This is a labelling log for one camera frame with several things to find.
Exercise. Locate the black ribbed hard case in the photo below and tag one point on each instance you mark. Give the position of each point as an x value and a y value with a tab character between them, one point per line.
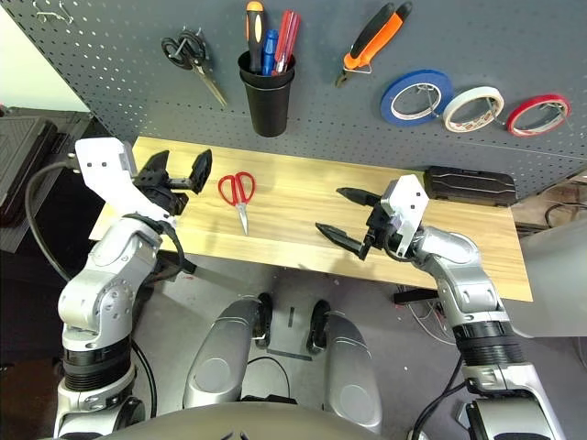
18	156

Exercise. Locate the silver left robot leg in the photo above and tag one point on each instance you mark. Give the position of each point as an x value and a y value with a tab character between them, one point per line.
220	357

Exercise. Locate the silver right robot leg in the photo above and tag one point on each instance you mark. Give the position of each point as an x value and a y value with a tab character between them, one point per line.
348	366

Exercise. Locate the blue tape roll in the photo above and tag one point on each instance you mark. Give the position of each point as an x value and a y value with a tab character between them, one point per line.
390	98

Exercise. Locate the orange black pliers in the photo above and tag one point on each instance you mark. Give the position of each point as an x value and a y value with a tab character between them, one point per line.
380	36

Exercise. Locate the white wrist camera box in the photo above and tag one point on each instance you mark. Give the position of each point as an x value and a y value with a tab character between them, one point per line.
408	201
105	169

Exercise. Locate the black orange screwdriver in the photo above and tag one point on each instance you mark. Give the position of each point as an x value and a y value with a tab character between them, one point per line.
254	32

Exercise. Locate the white tape roll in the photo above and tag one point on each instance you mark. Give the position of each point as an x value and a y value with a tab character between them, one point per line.
472	91

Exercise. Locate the red tape roll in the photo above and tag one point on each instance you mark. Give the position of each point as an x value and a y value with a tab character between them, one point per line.
527	103

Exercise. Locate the black plastic cup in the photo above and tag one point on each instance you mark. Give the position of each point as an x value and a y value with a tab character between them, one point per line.
268	114
245	75

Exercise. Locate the silver robot leg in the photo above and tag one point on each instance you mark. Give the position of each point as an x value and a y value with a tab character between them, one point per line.
220	357
348	366

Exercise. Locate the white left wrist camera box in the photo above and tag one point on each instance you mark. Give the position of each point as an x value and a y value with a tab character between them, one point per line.
105	169

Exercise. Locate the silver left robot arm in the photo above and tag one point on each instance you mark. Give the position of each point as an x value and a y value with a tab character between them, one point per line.
110	275

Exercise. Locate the metal peg hook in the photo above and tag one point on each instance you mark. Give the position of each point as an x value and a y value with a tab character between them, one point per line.
495	110
564	114
185	43
428	98

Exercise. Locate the black plastic tool case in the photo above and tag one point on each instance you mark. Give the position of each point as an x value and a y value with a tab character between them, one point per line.
472	185

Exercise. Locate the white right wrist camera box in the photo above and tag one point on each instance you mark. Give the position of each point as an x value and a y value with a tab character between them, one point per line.
408	201

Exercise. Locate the grey curved panel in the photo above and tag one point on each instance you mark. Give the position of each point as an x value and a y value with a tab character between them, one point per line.
555	284

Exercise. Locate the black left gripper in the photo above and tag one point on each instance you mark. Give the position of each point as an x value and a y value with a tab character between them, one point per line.
165	197

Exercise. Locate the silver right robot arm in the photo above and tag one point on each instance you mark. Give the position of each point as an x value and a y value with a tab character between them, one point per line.
468	284

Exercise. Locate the black equipment cart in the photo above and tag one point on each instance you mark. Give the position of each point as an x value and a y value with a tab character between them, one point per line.
27	284

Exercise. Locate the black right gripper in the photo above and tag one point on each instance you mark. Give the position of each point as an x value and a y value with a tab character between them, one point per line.
380	227

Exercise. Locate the grey metal pegboard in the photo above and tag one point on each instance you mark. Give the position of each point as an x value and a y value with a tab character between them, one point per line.
114	69

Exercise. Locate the grey robot torso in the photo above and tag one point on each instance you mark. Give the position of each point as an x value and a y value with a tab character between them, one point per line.
247	426

